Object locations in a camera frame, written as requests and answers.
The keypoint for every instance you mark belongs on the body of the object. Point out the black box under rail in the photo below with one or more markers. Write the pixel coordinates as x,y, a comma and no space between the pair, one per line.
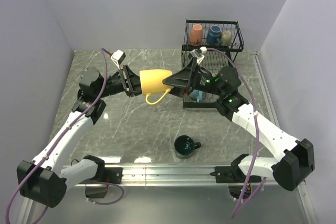
96,192

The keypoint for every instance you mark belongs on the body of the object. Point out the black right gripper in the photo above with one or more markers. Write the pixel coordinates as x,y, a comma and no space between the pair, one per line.
182,80

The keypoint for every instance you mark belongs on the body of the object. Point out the beige ceramic mug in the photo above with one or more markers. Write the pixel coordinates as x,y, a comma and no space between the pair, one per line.
226,38

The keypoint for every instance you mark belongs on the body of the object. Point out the dark green ceramic mug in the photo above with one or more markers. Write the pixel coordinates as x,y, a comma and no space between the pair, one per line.
184,146

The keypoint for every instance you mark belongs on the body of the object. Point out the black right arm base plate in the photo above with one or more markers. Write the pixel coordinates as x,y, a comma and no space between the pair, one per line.
228,174

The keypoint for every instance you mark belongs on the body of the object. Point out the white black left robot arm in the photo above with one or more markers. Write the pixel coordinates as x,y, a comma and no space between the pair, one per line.
84,114

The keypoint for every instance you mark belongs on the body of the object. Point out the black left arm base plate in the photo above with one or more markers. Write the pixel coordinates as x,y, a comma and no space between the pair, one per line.
111,175

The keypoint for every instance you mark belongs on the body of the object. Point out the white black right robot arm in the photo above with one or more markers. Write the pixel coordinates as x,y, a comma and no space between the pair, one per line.
292,159

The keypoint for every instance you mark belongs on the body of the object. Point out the pink ceramic mug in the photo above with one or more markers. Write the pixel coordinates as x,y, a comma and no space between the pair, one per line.
196,35

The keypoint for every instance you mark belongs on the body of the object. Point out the aluminium mounting rail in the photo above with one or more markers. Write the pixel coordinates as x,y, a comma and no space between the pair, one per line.
133,175

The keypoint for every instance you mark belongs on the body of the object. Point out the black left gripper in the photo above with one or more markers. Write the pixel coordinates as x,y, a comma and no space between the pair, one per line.
134,82

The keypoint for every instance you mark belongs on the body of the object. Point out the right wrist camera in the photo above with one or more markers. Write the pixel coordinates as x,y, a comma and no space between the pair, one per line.
198,54

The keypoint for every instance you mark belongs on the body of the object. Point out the dark blue ceramic mug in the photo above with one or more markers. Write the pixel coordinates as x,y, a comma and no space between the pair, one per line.
214,35

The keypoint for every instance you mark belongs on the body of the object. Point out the black wire dish rack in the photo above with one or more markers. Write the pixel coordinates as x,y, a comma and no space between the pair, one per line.
213,61

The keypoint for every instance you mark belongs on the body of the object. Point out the light blue ceramic mug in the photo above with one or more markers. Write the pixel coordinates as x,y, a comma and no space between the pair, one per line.
197,95

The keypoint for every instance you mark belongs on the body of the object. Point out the yellow ceramic mug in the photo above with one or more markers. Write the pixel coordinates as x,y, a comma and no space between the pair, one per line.
151,81

